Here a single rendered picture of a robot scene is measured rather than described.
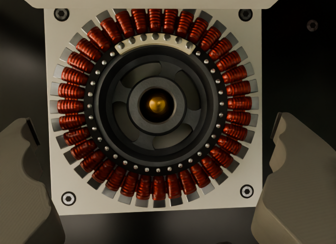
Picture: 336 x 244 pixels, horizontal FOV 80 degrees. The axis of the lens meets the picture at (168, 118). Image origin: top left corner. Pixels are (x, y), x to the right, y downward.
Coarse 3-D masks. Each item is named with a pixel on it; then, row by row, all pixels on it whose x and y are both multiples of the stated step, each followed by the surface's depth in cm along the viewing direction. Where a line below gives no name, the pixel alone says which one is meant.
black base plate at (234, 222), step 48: (0, 0) 14; (288, 0) 16; (0, 48) 15; (288, 48) 16; (0, 96) 15; (288, 96) 16; (48, 144) 15; (48, 192) 15; (96, 240) 15; (144, 240) 16; (192, 240) 16; (240, 240) 16
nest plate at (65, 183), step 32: (64, 32) 14; (224, 32) 14; (256, 32) 14; (64, 64) 14; (256, 64) 14; (192, 96) 14; (128, 128) 14; (256, 128) 14; (64, 160) 14; (256, 160) 15; (64, 192) 14; (96, 192) 14; (224, 192) 15; (256, 192) 15
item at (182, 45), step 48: (96, 48) 10; (144, 48) 11; (192, 48) 10; (240, 48) 11; (96, 96) 11; (240, 96) 11; (96, 144) 11; (144, 144) 13; (192, 144) 12; (240, 144) 11; (144, 192) 10; (192, 192) 11
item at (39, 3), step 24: (48, 0) 5; (72, 0) 5; (96, 0) 5; (120, 0) 5; (144, 0) 5; (168, 0) 5; (192, 0) 5; (216, 0) 5; (240, 0) 5; (264, 0) 5
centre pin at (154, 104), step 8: (144, 96) 12; (152, 96) 12; (160, 96) 11; (168, 96) 12; (144, 104) 12; (152, 104) 11; (160, 104) 11; (168, 104) 12; (144, 112) 12; (152, 112) 12; (160, 112) 12; (168, 112) 12
